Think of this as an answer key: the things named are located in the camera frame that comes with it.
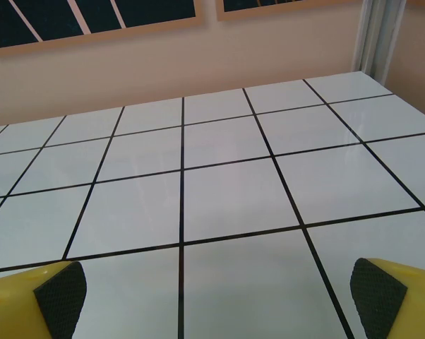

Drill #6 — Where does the aluminium corner post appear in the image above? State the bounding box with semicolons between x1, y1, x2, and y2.
352;0;407;85

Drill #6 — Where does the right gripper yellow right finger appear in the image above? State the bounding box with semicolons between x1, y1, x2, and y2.
349;257;425;339

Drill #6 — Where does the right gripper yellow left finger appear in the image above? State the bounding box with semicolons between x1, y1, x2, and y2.
0;261;89;339

